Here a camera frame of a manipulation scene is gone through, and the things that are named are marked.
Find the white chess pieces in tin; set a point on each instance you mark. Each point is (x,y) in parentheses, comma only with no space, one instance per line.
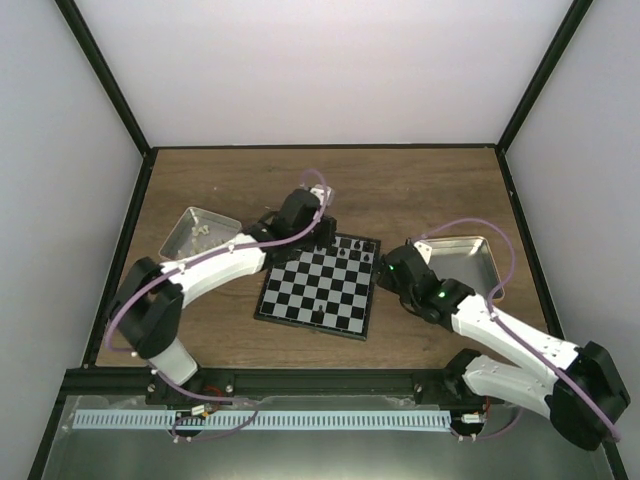
(203,238)

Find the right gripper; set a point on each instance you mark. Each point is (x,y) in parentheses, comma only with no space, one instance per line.
(384,275)

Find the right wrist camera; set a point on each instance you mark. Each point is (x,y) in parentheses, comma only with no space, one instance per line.
(424,249)

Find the light blue slotted cable duct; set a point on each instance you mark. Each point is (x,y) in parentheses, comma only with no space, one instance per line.
(420,420)

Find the black white chess board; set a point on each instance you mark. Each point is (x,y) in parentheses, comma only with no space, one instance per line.
(343,287)

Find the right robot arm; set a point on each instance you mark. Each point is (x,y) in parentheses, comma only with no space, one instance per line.
(577,388)

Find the black enclosure frame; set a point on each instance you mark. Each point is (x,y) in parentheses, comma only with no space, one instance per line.
(80,29)

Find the pink metal tin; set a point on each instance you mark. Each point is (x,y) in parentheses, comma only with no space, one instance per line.
(177,244)

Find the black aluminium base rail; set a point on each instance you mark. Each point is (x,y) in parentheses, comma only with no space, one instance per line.
(424,386)

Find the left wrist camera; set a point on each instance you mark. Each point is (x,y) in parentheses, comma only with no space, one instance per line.
(325,194)

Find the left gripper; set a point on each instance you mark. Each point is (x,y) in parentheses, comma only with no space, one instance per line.
(325,238)

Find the yellow metal tin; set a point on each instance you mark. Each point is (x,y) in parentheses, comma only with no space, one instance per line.
(467,259)

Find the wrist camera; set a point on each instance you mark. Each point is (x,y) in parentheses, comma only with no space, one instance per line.
(424,249)
(325,194)

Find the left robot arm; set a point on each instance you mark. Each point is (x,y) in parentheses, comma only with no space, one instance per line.
(145,313)

